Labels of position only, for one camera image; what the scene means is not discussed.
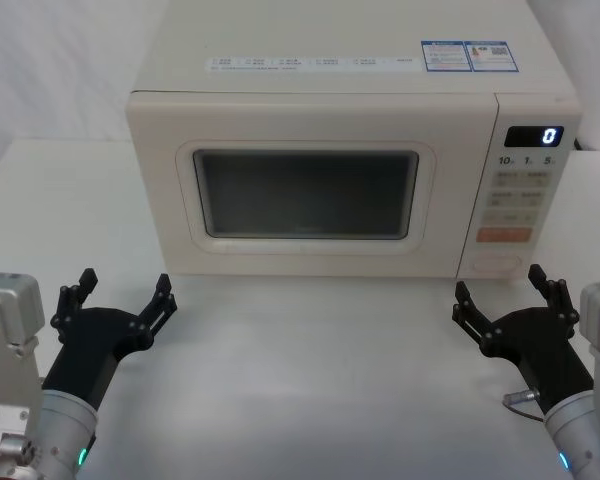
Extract thin cable with silver plug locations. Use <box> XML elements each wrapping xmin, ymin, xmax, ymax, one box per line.
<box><xmin>501</xmin><ymin>391</ymin><xmax>549</xmax><ymax>421</ymax></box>

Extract cream microwave oven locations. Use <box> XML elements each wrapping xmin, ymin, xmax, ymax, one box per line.
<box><xmin>124</xmin><ymin>0</ymin><xmax>584</xmax><ymax>280</ymax></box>

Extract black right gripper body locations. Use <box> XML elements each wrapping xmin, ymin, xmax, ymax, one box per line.
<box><xmin>479</xmin><ymin>307</ymin><xmax>596</xmax><ymax>416</ymax></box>

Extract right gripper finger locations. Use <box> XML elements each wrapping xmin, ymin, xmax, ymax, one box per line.
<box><xmin>451</xmin><ymin>280</ymin><xmax>504</xmax><ymax>351</ymax></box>
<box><xmin>527</xmin><ymin>264</ymin><xmax>580</xmax><ymax>344</ymax></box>

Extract white table cloth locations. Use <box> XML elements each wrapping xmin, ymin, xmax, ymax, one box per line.
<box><xmin>0</xmin><ymin>138</ymin><xmax>600</xmax><ymax>480</ymax></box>

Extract cream oven door with window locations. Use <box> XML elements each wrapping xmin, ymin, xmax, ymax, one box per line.
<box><xmin>125</xmin><ymin>89</ymin><xmax>501</xmax><ymax>279</ymax></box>

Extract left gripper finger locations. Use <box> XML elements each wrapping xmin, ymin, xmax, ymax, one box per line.
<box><xmin>129</xmin><ymin>273</ymin><xmax>179</xmax><ymax>349</ymax></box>
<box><xmin>49</xmin><ymin>268</ymin><xmax>100</xmax><ymax>344</ymax></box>

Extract white curtain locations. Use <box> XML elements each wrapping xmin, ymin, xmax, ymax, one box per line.
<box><xmin>0</xmin><ymin>0</ymin><xmax>600</xmax><ymax>189</ymax></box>

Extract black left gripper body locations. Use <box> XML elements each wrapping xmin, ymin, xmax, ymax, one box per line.
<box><xmin>41</xmin><ymin>307</ymin><xmax>154</xmax><ymax>412</ymax></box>

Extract oven control panel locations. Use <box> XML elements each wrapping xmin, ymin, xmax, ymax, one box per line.
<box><xmin>457</xmin><ymin>97</ymin><xmax>583</xmax><ymax>280</ymax></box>

